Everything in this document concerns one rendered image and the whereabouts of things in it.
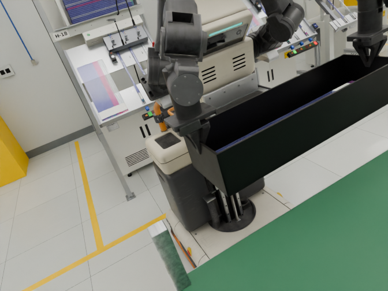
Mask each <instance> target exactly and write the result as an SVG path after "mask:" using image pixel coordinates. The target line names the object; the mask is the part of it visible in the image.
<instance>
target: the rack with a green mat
mask: <svg viewBox="0 0 388 291"><path fill-rule="evenodd" d="M147 230H148V232H149V235H150V237H151V239H152V241H153V243H154V245H155V247H156V249H157V251H158V253H159V256H160V257H161V259H162V261H163V264H164V265H165V267H166V270H167V272H168V274H169V276H170V278H171V280H172V282H173V284H174V286H175V288H176V291H388V150H386V151H385V152H383V153H381V154H380V155H378V156H376V157H375V158H374V159H372V160H370V161H368V162H367V163H365V164H363V165H362V166H360V167H359V168H357V169H356V170H354V171H352V172H351V173H349V174H347V175H346V176H344V177H342V178H341V179H339V180H338V181H336V182H334V183H333V184H331V185H329V186H328V187H326V188H325V189H323V190H321V191H320V192H318V193H317V194H315V195H313V196H311V197H310V198H309V199H307V200H305V201H303V202H302V203H300V204H299V205H297V206H295V207H294V208H292V209H291V210H289V211H287V212H286V213H284V214H282V215H281V216H279V217H278V218H276V219H274V220H273V221H271V222H269V223H268V224H266V225H264V226H263V227H261V228H260V229H258V230H257V231H255V232H253V233H252V234H250V235H248V236H246V237H245V238H244V239H242V240H240V241H239V242H237V243H235V244H234V245H232V246H231V247H229V248H227V249H226V250H224V251H222V252H221V253H219V254H217V255H216V256H214V257H213V258H211V259H210V260H208V261H206V262H204V263H203V264H201V265H200V266H198V267H196V268H195V269H193V270H192V271H190V272H188V273H186V270H185V267H184V265H183V263H182V261H181V258H180V256H179V254H178V252H177V249H176V247H175V245H174V242H173V240H172V238H171V235H170V233H169V231H168V229H167V227H166V225H165V223H164V222H163V221H162V220H160V221H158V222H156V223H155V224H153V225H151V226H149V227H148V228H147Z"/></svg>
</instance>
